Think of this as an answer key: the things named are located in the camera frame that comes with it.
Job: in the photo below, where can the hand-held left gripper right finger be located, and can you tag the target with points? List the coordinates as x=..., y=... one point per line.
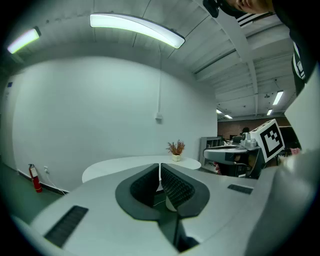
x=220, y=200

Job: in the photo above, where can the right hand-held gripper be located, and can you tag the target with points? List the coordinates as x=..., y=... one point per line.
x=270, y=142

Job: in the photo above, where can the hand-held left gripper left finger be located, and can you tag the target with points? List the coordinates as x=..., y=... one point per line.
x=100, y=200

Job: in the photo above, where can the person's right hand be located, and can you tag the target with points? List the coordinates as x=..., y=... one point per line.
x=217, y=168

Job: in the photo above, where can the grey shelf unit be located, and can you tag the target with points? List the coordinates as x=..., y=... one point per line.
x=210, y=150

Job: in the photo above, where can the cream vase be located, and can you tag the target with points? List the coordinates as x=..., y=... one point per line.
x=176, y=158

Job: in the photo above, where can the reddish dried plant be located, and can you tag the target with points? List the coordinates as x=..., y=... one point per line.
x=176, y=147

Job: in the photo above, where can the red fire extinguisher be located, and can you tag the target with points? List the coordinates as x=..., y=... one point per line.
x=35, y=178

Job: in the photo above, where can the person's black striped shirt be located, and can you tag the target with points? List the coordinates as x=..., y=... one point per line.
x=300, y=30

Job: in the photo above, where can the long ceiling lamp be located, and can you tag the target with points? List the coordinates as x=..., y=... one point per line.
x=140, y=26

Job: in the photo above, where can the person's face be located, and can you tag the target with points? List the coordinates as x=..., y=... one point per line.
x=250, y=5

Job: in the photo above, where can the white wall socket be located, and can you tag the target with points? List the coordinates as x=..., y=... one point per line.
x=46, y=170

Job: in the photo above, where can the blue wall sign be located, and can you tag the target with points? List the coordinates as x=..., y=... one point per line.
x=10, y=85

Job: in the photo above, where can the black head-worn camera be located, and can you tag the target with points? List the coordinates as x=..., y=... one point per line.
x=212, y=7

